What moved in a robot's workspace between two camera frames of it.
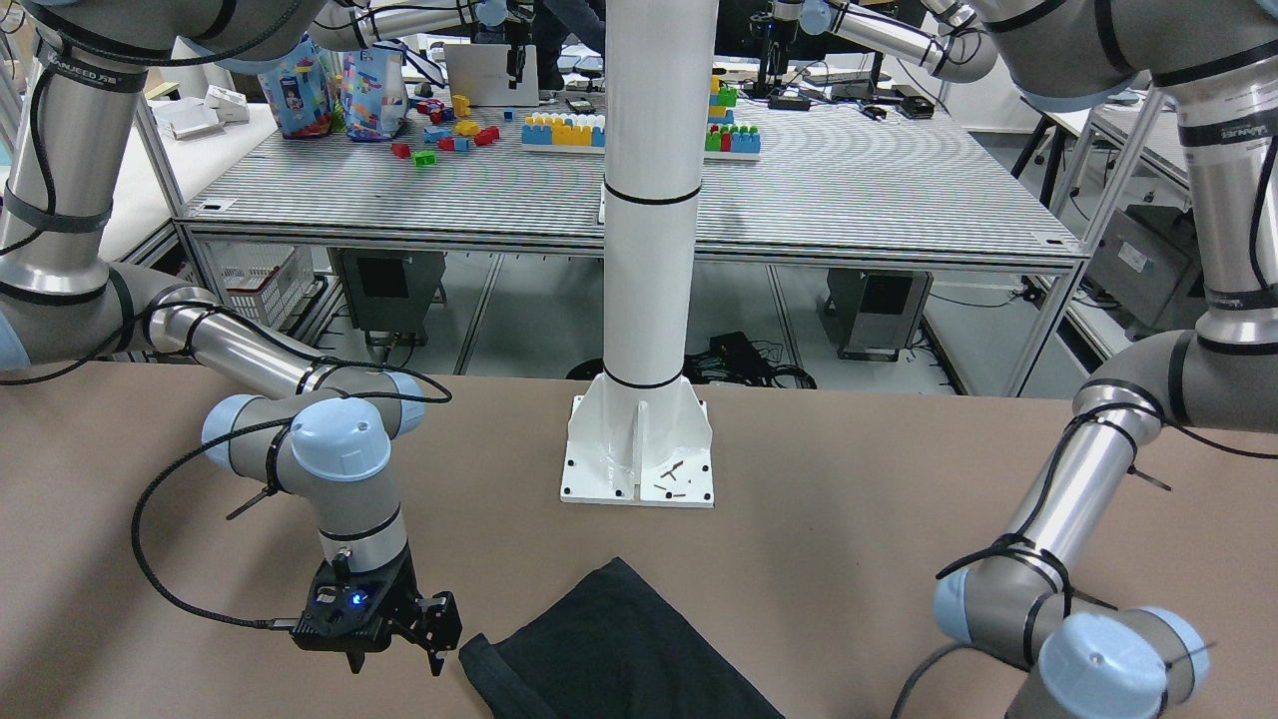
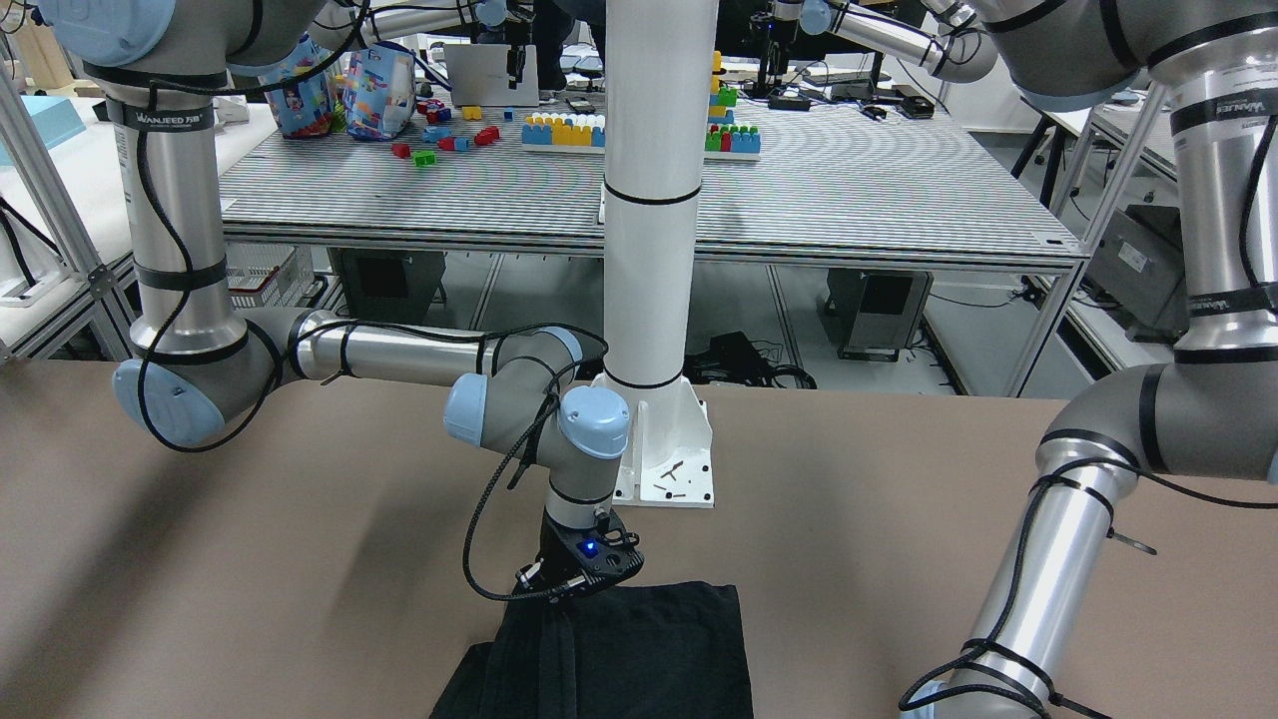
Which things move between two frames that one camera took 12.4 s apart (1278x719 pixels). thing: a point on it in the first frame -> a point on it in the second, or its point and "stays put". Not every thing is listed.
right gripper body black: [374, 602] -> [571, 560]
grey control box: [390, 289] stays put
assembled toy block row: [566, 133] stays put
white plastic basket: [263, 280] stays put
